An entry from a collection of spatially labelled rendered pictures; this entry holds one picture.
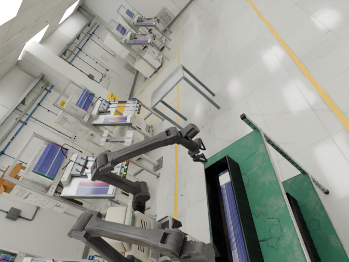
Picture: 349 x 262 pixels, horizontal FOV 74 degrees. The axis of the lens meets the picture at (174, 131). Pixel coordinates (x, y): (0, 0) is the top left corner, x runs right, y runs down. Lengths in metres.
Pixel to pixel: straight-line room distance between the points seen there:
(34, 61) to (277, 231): 6.07
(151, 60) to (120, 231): 6.72
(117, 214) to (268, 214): 0.78
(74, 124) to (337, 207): 3.89
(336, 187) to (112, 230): 1.74
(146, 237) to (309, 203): 1.23
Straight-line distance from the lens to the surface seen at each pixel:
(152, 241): 0.86
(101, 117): 4.45
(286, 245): 1.13
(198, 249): 0.82
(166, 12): 10.09
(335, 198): 2.18
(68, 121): 4.48
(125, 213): 1.39
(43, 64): 6.41
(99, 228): 0.97
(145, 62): 7.46
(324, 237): 1.74
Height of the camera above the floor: 1.93
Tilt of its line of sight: 27 degrees down
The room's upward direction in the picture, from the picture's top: 55 degrees counter-clockwise
